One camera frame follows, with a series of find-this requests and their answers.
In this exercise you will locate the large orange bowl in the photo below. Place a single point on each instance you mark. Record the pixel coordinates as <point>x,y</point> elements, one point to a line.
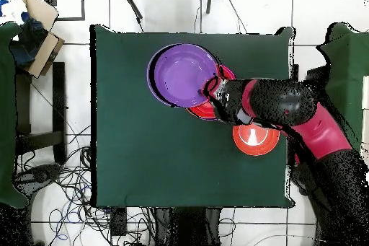
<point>255,142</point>
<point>201,111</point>

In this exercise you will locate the purple bowl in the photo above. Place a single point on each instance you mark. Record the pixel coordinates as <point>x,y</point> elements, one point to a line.
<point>181,75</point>

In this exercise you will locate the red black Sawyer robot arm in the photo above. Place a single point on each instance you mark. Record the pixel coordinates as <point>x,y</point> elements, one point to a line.
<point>288,101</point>

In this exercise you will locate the stack of white boxes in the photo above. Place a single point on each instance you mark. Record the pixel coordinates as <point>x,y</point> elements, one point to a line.
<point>366,98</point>

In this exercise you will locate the black tripod leg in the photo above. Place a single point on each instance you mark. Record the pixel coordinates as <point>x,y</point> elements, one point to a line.
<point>209,0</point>
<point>133,5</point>

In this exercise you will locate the dark green tablecloth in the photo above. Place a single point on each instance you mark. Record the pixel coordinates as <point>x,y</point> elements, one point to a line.
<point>173,165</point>

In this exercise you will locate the green covered side table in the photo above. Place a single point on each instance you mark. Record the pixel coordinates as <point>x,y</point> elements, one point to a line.
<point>346,70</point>
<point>5,113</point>

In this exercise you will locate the black bench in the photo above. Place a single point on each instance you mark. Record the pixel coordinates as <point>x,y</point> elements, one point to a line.
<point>59,98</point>

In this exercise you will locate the black power adapter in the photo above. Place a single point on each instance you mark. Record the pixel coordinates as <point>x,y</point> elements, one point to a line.
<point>118,223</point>

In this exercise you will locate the cardboard box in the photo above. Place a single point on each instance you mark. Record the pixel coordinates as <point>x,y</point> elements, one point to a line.
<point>49,49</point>

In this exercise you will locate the dark blue cloth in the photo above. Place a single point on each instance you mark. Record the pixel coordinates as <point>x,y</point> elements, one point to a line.
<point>28,44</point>

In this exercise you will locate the dark floor frame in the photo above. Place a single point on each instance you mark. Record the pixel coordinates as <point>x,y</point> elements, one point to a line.
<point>82,3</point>

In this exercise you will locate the black pedestal leg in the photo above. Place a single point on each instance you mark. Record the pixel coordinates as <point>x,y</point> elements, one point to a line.
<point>37,175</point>

